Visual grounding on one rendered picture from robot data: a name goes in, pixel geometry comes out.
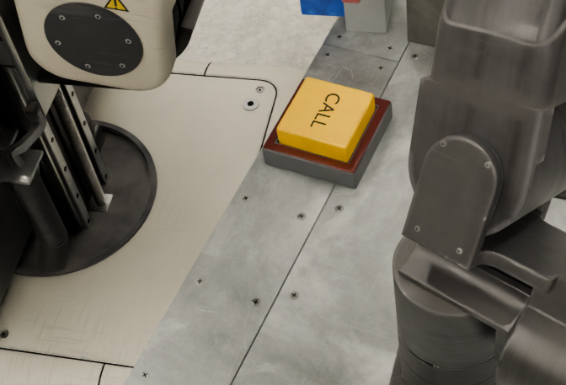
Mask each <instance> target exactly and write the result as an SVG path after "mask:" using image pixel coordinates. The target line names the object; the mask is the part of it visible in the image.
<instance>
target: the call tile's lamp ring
mask: <svg viewBox="0 0 566 385"><path fill-rule="evenodd" d="M304 80H305V79H302V81H301V83H300V84H299V86H298V88H297V89H296V92H295V93H294V94H293V96H292V98H291V100H290V102H289V104H288V105H287V106H286V108H285V110H284V112H283V114H282V115H281V117H280V118H279V120H278V122H277V124H276V125H275V128H274V129H273V131H272V132H271V134H270V136H269V138H268V139H267V141H266V143H265V144H264V146H263V148H265V149H269V150H271V151H275V152H280V153H283V154H286V155H289V156H292V157H295V158H300V159H304V160H307V161H310V162H313V163H318V164H322V165H324V166H328V167H330V168H336V169H339V170H342V171H345V172H348V173H352V174H354V173H355V171H356V169H357V167H358V165H359V163H360V161H361V159H362V157H363V155H364V153H365V151H366V149H367V147H368V145H369V143H370V142H371V139H372V138H373V136H374V134H375V132H376V129H377V127H378V126H379V124H380V122H381V120H382V117H383V116H384V114H385V112H386V110H387V108H388V106H389V105H390V103H391V101H388V100H385V99H379V98H376V97H375V104H377V105H379V107H378V109H377V111H376V113H375V115H374V117H373V119H372V120H371V123H370V125H369V126H368V128H367V130H366V133H365V135H364V136H363V138H362V140H361V141H360V144H359V146H358V147H357V149H356V151H355V154H354V156H353V158H352V159H351V161H350V163H349V164H347V163H342V162H340V161H336V160H333V159H330V158H325V157H321V156H318V155H315V154H312V153H309V152H303V151H301V150H297V149H294V148H291V147H286V146H282V145H280V144H276V143H275V141H276V139H277V137H278V134H277V130H276V129H277V126H278V125H279V124H280V121H281V120H282V118H283V116H284V114H285V113H286V111H287V109H288V108H289V106H290V104H291V102H292V100H293V99H294V98H295V96H296V94H297V92H298V90H299V88H300V87H301V85H302V84H303V82H304Z"/></svg>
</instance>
